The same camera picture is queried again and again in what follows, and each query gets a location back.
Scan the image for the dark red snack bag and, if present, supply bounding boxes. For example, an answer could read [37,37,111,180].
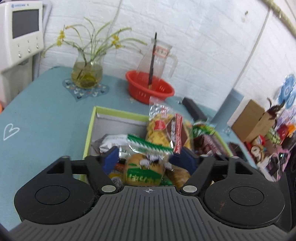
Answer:
[193,134,229,157]

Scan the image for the green white bread bag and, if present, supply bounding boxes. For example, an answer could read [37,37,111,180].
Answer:
[123,134,173,186]

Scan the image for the green cardboard box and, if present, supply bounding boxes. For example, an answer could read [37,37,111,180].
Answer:
[78,105,234,183]

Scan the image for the glass vase with flowers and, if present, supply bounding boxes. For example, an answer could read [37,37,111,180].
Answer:
[42,18,147,89]

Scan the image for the red plastic basket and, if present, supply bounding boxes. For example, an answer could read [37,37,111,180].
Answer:
[125,70,175,104]

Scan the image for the blue paper fan decoration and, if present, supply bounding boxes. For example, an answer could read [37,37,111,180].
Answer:
[277,74,295,109]

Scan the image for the green peas snack bag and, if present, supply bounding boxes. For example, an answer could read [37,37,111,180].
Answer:
[192,121,219,138]

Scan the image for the clear bag brown cookies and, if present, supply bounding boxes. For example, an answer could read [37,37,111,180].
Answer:
[166,165,191,190]

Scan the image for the yellow chips bag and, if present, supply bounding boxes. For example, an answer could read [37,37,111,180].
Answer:
[108,163,125,189]

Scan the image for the brown cardboard box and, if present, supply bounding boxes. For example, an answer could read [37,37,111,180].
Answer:
[231,100,275,143]

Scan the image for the small black box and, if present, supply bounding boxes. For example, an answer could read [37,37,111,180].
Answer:
[182,97,208,121]

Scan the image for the dark red potted plant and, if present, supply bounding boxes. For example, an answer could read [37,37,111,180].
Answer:
[266,98,285,120]

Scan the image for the black stirring stick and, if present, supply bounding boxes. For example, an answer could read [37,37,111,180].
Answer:
[148,32,157,89]

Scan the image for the glass pitcher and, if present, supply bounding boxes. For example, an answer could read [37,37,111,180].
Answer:
[137,35,178,78]

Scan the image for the silver foil snack bag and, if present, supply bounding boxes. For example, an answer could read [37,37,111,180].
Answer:
[91,134,128,154]

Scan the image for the yellow galette snack bag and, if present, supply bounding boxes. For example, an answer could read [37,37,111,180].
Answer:
[145,97,194,154]

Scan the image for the grey blue thermos bottle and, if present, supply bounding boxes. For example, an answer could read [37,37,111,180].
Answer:
[211,88,244,131]

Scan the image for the white water dispenser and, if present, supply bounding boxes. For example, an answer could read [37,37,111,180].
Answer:
[1,1,52,108]

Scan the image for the teal patterned tablecloth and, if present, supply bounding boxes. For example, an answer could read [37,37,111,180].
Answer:
[0,66,258,232]

